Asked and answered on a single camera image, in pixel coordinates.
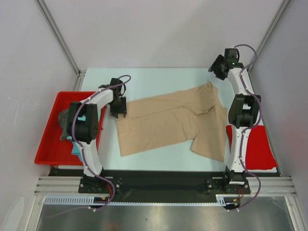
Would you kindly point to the aluminium corner post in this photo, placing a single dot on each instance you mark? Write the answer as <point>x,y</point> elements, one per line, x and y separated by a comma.
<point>57,34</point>
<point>272,27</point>

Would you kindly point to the folded red t shirt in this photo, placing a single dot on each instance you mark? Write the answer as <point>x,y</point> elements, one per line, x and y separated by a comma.
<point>253,150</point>

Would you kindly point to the red plastic bin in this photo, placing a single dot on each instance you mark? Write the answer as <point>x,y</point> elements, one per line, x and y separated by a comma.
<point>52,151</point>

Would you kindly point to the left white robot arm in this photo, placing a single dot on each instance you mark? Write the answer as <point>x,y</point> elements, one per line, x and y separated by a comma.
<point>83,122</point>

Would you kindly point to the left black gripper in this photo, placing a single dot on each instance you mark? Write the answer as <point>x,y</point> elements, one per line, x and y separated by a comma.
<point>122,109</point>

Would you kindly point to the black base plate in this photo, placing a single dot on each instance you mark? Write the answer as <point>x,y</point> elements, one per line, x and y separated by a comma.
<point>163,185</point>

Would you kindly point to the left aluminium corner post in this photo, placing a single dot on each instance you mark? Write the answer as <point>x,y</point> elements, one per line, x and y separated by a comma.
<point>57,34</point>

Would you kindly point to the grey t shirt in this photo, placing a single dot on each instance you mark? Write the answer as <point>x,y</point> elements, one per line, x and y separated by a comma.
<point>62,122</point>

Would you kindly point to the right aluminium corner post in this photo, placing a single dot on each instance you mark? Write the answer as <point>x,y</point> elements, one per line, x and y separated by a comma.
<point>272,27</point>

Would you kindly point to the teal t shirt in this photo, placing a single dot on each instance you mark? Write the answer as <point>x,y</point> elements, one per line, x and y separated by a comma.
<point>75,150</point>

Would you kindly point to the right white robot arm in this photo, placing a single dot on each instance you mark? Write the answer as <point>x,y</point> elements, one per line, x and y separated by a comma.
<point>244,115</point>

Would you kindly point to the beige t shirt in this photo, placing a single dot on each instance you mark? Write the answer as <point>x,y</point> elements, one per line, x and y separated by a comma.
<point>195,114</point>

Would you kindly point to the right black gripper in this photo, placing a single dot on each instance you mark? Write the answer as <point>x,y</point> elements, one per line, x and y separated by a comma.
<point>214,67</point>

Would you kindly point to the white slotted cable duct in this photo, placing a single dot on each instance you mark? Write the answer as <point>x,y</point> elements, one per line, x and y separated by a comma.
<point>91,200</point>

